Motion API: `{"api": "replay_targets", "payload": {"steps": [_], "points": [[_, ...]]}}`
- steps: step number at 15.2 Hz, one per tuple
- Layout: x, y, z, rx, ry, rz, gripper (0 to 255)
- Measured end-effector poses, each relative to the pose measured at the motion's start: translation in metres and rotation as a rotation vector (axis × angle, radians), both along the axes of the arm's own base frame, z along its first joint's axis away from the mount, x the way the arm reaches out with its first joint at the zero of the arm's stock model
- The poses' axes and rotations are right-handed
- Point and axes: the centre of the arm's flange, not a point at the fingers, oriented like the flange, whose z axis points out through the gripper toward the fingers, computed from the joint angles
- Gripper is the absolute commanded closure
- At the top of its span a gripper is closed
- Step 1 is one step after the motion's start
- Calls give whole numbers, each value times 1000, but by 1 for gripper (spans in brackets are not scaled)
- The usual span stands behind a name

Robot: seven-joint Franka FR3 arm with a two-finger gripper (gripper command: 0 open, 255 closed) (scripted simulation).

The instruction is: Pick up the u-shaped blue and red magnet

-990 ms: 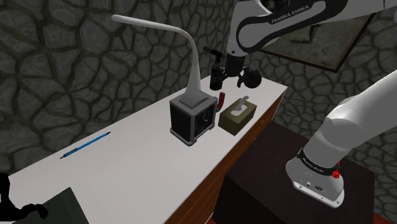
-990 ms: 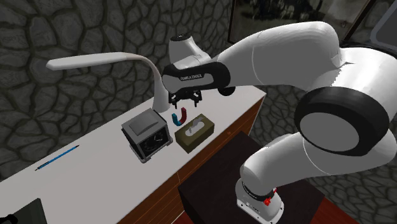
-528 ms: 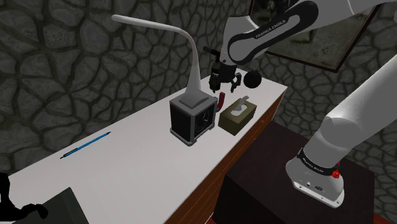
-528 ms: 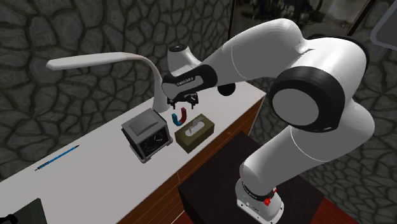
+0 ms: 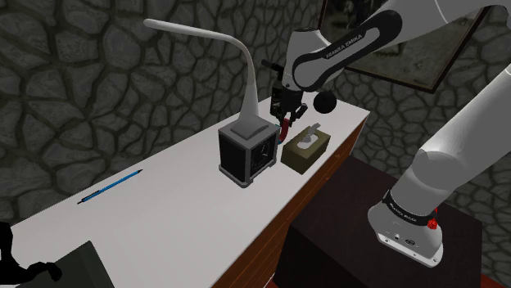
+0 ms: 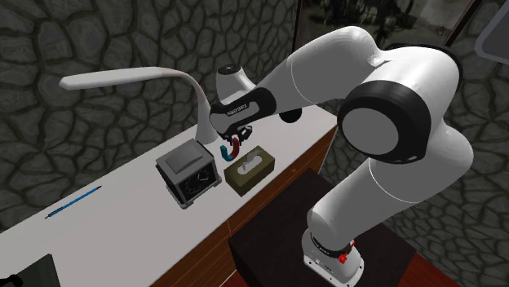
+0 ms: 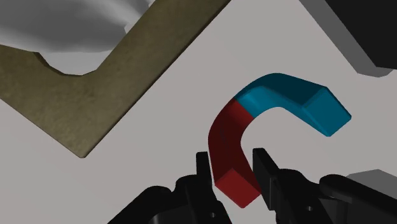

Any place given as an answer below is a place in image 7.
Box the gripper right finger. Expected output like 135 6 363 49
252 147 397 224

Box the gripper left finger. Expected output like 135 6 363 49
106 151 232 224

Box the red and blue horseshoe magnet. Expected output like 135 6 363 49
207 73 352 209

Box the grey block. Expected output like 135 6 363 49
345 169 397 192

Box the olive brown flat board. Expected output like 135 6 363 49
0 0 232 159

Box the white rounded object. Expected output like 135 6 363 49
0 0 156 76

